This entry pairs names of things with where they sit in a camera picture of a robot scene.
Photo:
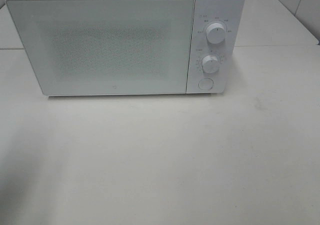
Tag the round white door button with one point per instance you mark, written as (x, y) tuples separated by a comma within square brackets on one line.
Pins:
[(206, 84)]

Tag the white timer knob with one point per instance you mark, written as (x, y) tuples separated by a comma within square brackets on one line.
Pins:
[(210, 64)]

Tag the white microwave door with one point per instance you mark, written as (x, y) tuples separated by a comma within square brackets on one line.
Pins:
[(106, 47)]

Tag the upper white power knob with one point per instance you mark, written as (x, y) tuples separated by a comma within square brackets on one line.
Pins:
[(215, 32)]

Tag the white microwave oven body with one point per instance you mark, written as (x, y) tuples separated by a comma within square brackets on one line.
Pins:
[(204, 12)]

